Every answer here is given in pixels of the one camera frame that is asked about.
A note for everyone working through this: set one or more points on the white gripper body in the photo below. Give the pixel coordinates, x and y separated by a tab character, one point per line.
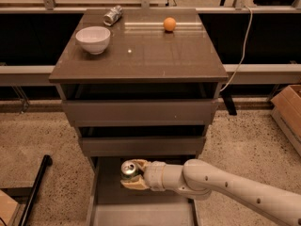
154	174

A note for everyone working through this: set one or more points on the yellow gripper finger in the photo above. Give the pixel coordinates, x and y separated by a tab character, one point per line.
136	183
139	165

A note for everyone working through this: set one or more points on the green soda can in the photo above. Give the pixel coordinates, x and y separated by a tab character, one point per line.
129	169

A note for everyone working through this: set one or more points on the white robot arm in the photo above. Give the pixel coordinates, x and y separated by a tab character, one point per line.
196	179

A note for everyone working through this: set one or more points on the middle drawer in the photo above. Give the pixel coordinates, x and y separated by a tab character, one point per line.
136	146

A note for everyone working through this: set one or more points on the open bottom drawer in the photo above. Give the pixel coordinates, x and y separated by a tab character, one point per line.
111	204

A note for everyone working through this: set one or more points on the top drawer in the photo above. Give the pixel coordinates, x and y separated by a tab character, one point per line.
139	113

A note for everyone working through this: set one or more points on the brown drawer cabinet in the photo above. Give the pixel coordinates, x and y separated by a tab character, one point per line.
143	62

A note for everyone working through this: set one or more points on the silver can lying down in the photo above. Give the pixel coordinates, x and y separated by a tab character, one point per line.
112	16

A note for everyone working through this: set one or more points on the black pole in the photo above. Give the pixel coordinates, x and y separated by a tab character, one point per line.
45	163

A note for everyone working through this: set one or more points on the cardboard box bottom left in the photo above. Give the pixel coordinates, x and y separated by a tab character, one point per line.
8	209

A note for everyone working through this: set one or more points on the cardboard box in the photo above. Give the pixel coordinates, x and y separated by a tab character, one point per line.
8	209
287	114

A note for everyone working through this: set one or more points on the white ceramic bowl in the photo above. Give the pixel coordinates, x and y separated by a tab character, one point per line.
93	39

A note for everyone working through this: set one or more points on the orange ball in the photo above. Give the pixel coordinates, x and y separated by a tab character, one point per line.
169	24

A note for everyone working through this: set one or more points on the cardboard box right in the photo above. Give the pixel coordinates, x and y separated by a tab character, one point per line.
287	114

